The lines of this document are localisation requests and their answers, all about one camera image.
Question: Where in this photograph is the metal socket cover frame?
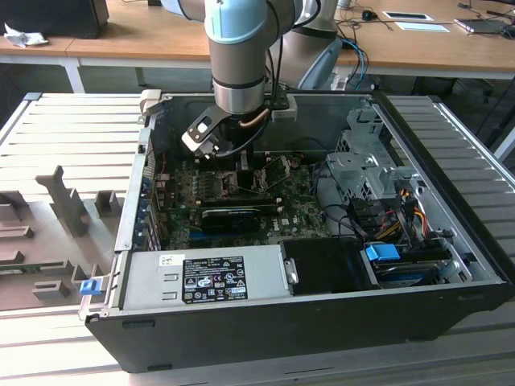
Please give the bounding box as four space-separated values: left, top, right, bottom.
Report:
260 154 292 191

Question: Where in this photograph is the grey parts rack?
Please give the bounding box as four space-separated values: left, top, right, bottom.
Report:
0 164 126 311

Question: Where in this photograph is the silver metal drive cage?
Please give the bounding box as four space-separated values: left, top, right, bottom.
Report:
324 106 424 211

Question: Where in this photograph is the CPU socket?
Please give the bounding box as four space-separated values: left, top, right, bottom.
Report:
216 168 269 199

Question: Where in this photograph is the yellow red wire bundle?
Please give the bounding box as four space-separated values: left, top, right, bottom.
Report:
377 187 428 243

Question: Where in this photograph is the black graphics card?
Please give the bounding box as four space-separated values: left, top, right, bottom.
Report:
200 207 262 235

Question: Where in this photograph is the pale flat desk plate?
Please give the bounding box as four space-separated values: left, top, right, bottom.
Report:
394 21 452 34

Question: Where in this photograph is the small blue case latch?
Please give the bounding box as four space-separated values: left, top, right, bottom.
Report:
80 279 101 298

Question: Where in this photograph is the white camera with black bracket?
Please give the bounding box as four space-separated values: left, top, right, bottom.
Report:
181 105 221 161

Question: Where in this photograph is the wooden office desk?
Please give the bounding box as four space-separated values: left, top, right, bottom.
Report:
0 0 515 80

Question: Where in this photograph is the green motherboard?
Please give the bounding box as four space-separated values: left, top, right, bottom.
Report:
154 154 335 250

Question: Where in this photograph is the grey flat laptop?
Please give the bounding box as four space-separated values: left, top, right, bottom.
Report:
454 17 510 36

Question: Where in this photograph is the black open PC case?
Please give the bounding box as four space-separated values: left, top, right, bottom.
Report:
78 90 515 373

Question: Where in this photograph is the silver power supply unit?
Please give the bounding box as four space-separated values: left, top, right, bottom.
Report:
119 244 291 311

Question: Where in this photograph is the black internal cable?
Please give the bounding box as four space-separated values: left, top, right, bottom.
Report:
316 203 364 239

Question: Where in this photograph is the large black box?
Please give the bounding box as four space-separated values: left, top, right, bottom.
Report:
0 0 110 40

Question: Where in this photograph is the blue cable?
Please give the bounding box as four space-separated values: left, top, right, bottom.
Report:
341 38 370 90

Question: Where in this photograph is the crumpled white paper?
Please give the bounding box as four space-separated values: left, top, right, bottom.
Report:
3 22 50 49

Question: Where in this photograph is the pale blue teach pendant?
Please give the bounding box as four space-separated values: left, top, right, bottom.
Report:
296 38 344 91

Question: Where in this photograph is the hard disk in blue carrier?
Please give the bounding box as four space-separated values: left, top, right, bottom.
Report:
363 243 452 290

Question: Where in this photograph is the black RAM slots row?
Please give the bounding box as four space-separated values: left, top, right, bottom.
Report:
198 194 283 211
196 150 275 170

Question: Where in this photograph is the white desk cable port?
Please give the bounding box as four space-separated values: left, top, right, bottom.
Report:
381 10 435 23

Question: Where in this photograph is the small white wrist camera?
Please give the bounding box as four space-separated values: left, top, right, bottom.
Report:
270 94 299 123

